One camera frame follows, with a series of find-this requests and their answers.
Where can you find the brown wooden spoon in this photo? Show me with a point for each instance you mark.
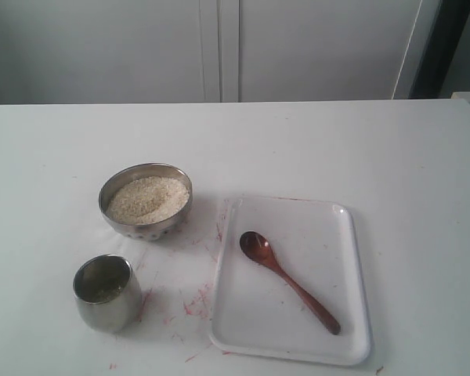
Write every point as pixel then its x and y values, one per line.
pixel 258 249

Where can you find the beige grainy food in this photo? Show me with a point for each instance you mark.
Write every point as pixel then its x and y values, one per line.
pixel 148 200

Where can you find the steel rice bowl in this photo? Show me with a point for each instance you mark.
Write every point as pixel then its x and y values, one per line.
pixel 151 231

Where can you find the small steel cup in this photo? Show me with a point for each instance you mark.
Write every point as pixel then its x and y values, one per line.
pixel 107 293

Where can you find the white plastic tray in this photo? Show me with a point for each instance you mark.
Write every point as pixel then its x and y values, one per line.
pixel 256 313

